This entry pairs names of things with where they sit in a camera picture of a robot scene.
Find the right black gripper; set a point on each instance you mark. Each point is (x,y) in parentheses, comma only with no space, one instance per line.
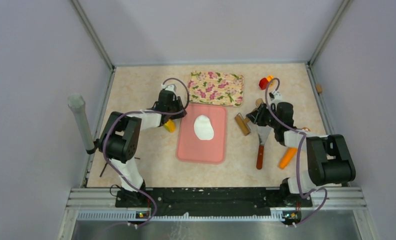
(257,116)

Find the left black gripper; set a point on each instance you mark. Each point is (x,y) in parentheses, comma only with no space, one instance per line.
(177,102)

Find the wooden rolling pin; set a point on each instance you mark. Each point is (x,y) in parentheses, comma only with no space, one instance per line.
(243,122)

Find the metal scraper wooden handle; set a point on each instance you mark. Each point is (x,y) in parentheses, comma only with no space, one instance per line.
(263,134)

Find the white dough ball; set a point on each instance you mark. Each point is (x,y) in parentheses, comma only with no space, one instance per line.
(203,128)

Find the pink plastic tray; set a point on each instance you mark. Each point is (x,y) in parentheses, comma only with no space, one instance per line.
(190,148)

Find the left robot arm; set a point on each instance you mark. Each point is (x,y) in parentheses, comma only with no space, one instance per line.
(119,140)

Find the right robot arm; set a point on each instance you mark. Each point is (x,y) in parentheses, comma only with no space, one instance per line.
(329,160)

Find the yellow multicolour toy block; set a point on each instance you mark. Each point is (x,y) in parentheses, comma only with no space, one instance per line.
(170,126)

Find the red orange toy block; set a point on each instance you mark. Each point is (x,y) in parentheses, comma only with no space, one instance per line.
(264,82)

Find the floral yellow tray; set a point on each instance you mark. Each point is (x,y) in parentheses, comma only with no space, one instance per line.
(216,88)

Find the orange toy carrot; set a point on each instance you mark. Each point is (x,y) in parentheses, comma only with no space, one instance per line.
(287,157)

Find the small black tripod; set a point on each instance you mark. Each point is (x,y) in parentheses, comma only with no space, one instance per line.
(106,164)

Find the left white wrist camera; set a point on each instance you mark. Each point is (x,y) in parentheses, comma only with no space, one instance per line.
(170,87)

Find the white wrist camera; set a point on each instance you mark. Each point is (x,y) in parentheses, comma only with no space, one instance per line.
(170,87)
(275,97)

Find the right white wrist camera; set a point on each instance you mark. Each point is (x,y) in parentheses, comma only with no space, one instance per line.
(275,97)

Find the small wooden wall knob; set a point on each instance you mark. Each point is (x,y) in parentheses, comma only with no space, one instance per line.
(318,88)

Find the grey cylinder post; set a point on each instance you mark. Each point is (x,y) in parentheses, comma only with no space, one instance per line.
(77,105)

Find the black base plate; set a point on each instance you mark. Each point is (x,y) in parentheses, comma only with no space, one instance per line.
(211,201)

